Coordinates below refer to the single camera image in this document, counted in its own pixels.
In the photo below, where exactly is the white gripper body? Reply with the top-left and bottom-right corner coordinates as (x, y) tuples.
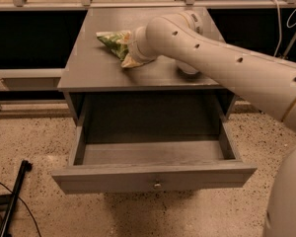
(125, 27), (157, 64)

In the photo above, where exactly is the green jalapeno chip bag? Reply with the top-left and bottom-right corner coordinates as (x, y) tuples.
(96, 30), (144, 68)

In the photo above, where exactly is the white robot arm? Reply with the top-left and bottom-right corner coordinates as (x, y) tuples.
(128, 10), (296, 237)

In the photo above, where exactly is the grey open top drawer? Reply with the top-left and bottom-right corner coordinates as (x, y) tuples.
(52, 92), (256, 194)

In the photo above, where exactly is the round metal drawer knob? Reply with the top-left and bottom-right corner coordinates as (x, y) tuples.
(153, 180), (162, 190)

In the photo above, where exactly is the white ceramic bowl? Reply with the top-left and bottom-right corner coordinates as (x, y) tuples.
(176, 60), (199, 75)

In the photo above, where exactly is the grey wooden cabinet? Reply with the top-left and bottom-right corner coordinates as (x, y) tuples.
(56, 6), (250, 126)

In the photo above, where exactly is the black stand leg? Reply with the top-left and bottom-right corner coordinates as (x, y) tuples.
(0, 160), (32, 237)

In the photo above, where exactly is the black floor cable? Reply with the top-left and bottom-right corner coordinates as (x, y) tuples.
(0, 174), (42, 237)

